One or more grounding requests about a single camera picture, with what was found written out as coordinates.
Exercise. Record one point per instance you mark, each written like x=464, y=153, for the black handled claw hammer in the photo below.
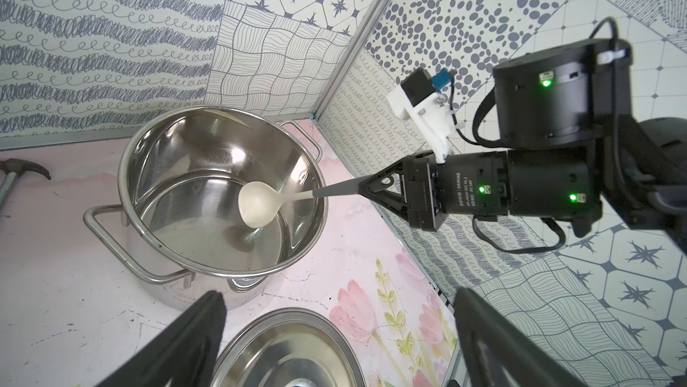
x=13, y=170

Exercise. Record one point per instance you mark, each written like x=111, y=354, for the cream spoon with grey handle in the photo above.
x=259, y=203

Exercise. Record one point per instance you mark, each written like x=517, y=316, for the stainless steel pot lid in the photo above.
x=288, y=347

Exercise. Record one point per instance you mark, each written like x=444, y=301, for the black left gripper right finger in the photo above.
x=496, y=353

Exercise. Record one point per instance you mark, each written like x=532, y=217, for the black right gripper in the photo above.
x=423, y=192

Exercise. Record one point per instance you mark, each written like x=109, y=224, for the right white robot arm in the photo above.
x=568, y=143

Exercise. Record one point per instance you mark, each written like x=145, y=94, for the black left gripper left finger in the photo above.
x=184, y=354

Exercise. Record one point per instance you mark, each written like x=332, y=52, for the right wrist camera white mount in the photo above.
x=419, y=99

